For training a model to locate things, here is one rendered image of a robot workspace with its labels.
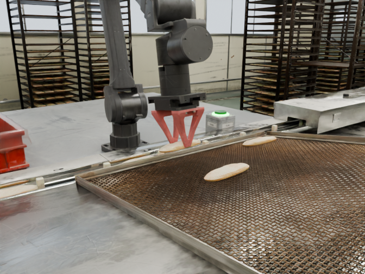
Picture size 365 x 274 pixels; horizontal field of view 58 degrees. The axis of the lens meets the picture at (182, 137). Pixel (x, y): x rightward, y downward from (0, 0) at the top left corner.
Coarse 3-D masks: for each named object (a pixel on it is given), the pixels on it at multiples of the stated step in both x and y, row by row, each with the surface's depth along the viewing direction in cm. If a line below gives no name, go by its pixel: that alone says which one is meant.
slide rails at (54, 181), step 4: (288, 124) 112; (292, 124) 112; (296, 124) 112; (280, 128) 108; (284, 128) 108; (256, 132) 103; (236, 136) 99; (220, 140) 95; (184, 148) 88; (168, 152) 85; (116, 164) 77; (100, 168) 75; (80, 172) 73; (64, 176) 71; (68, 176) 71; (72, 176) 71; (48, 180) 69; (52, 180) 69; (56, 180) 69; (60, 180) 69; (64, 180) 69; (68, 180) 70; (28, 184) 67; (32, 184) 67; (48, 184) 67; (52, 184) 68
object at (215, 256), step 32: (160, 160) 68; (224, 160) 64; (256, 160) 61; (288, 160) 59; (320, 160) 57; (352, 160) 54; (96, 192) 50; (128, 192) 50; (224, 192) 45; (320, 192) 42; (160, 224) 35; (192, 224) 36; (288, 224) 34; (320, 224) 33; (352, 224) 33; (224, 256) 26
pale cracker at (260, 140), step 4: (264, 136) 80; (268, 136) 79; (272, 136) 79; (248, 140) 76; (252, 140) 76; (256, 140) 76; (260, 140) 76; (264, 140) 76; (268, 140) 77; (272, 140) 78; (244, 144) 75; (248, 144) 75; (252, 144) 75; (256, 144) 75; (260, 144) 76
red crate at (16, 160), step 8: (8, 152) 79; (16, 152) 80; (0, 160) 78; (8, 160) 79; (16, 160) 81; (24, 160) 82; (0, 168) 79; (8, 168) 79; (16, 168) 80; (24, 168) 82
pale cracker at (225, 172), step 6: (222, 168) 54; (228, 168) 54; (234, 168) 54; (240, 168) 54; (246, 168) 55; (210, 174) 52; (216, 174) 52; (222, 174) 51; (228, 174) 52; (234, 174) 53; (210, 180) 51; (216, 180) 51
